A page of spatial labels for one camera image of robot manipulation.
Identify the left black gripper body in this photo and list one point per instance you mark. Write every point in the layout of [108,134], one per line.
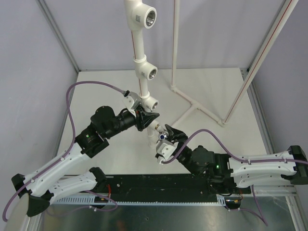
[124,122]

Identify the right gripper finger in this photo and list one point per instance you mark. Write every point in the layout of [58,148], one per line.
[166,154]
[175,136]

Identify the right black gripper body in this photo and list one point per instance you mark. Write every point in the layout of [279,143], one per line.
[182,159]

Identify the white PVC pipe frame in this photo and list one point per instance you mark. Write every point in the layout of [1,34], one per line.
[142,15]

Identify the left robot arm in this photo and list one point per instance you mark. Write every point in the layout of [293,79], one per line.
[45,186]

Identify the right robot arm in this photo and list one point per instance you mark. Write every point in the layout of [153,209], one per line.
[226,172]

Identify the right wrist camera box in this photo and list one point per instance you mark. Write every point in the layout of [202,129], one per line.
[161,144]

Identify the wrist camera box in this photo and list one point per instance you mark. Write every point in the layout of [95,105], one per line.
[131,100]
[161,144]

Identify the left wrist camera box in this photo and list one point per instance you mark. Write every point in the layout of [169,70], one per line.
[131,100]

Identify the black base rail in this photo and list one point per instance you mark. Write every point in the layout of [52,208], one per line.
[168,188]

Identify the aluminium table frame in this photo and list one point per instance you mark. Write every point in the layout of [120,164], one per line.
[268,207]

